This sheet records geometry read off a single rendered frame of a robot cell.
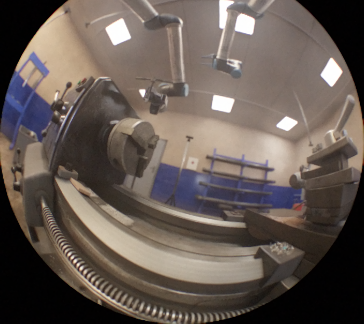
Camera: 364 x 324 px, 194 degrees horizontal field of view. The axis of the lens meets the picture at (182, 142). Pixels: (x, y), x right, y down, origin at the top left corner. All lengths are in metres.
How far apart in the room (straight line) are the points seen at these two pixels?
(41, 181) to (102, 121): 0.40
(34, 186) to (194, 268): 0.56
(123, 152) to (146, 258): 0.32
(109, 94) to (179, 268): 0.64
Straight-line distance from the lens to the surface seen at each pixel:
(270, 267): 0.31
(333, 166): 0.36
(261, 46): 2.57
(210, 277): 0.27
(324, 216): 0.34
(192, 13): 2.43
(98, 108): 0.54
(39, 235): 0.85
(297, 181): 0.61
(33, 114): 3.76
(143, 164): 0.47
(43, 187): 0.56
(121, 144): 0.39
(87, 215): 0.34
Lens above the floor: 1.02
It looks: 19 degrees up
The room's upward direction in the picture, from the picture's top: 16 degrees clockwise
